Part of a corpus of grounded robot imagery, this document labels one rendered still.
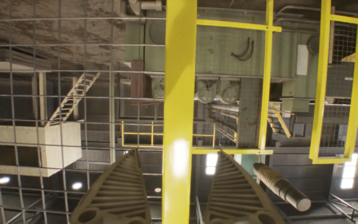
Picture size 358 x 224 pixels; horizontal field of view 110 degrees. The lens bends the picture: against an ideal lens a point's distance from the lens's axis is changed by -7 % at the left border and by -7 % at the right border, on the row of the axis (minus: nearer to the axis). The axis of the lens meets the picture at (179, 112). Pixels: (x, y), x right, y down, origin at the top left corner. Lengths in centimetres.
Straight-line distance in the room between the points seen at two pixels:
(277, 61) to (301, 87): 54
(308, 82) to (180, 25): 259
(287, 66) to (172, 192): 244
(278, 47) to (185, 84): 235
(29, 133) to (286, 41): 960
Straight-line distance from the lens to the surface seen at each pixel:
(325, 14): 206
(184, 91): 23
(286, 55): 258
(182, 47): 24
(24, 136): 943
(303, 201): 162
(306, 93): 273
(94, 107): 1296
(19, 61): 552
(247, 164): 220
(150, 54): 209
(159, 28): 216
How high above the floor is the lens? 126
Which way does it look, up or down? 4 degrees up
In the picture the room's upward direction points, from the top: 178 degrees counter-clockwise
